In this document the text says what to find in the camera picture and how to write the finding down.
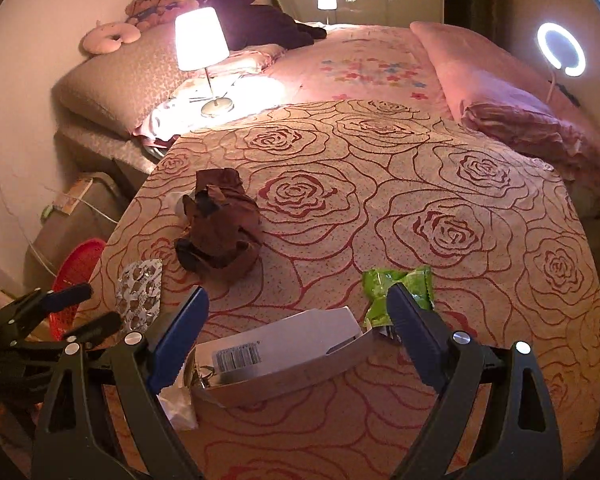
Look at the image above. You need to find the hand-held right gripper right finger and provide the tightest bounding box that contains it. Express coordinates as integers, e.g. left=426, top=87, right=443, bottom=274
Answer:
left=386, top=282, right=565, bottom=480

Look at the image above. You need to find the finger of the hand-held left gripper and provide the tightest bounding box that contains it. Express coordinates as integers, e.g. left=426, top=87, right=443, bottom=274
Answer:
left=9, top=311, right=123, bottom=357
left=0, top=282, right=94, bottom=332

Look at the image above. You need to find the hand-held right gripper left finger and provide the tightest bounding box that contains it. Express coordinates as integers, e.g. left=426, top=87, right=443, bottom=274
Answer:
left=30, top=285, right=211, bottom=480

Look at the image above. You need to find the red plastic mesh basket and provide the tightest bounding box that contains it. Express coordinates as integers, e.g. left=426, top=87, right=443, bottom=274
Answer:
left=50, top=238, right=109, bottom=343

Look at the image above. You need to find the green wrapper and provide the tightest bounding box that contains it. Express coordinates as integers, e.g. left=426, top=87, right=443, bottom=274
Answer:
left=361, top=265, right=436, bottom=335

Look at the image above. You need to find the white cardboard box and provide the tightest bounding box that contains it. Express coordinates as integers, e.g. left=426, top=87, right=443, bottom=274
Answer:
left=192, top=306, right=382, bottom=409

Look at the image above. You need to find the silver blister pack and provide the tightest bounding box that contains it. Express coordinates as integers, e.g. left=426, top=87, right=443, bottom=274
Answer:
left=115, top=258, right=164, bottom=334

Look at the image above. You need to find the brown upholstered nightstand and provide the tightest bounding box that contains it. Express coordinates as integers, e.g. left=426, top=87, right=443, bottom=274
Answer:
left=24, top=171, right=131, bottom=283

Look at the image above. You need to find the crumpled white tissue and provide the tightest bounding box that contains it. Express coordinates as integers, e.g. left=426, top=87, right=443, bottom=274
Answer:
left=156, top=355, right=202, bottom=432

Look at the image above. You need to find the rose patterned blanket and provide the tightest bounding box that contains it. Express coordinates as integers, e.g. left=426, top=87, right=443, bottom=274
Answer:
left=74, top=97, right=600, bottom=480

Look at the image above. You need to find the orange paperback book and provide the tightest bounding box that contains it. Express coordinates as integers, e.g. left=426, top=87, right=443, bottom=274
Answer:
left=52, top=177, right=99, bottom=214

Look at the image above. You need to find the crumpled brown paper bag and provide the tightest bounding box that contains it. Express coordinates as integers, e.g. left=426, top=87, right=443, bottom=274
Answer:
left=174, top=167, right=264, bottom=281

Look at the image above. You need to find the small white cap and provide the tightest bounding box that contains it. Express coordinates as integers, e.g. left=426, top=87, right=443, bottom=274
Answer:
left=172, top=192, right=198, bottom=219

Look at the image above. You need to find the patterned headboard cushion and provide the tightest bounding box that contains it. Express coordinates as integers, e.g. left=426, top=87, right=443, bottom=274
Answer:
left=51, top=22, right=193, bottom=137

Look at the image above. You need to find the shiny satin cloth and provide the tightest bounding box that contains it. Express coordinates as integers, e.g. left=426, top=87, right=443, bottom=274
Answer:
left=132, top=74, right=292, bottom=150

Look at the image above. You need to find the pink neck pillow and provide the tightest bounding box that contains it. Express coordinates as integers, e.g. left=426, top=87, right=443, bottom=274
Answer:
left=81, top=20, right=142, bottom=56

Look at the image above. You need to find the pink floral bedsheet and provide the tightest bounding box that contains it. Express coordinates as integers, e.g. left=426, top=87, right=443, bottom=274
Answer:
left=265, top=22, right=462, bottom=122

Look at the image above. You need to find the pink floral pillow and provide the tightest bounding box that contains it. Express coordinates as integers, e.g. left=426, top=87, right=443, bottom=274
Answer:
left=212, top=42, right=287, bottom=79

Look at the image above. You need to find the dark purple plush toy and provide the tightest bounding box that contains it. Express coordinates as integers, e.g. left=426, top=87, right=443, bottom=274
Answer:
left=212, top=0, right=328, bottom=52

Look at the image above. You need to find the white lamp cable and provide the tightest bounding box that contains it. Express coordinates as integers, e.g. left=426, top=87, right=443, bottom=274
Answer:
left=55, top=191, right=122, bottom=226

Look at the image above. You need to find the upholstered bed frame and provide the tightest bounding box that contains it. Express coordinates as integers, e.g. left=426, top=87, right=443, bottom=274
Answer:
left=54, top=122, right=158, bottom=177

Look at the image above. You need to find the white ring light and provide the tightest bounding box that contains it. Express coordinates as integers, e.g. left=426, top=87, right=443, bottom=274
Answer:
left=536, top=22, right=587, bottom=106

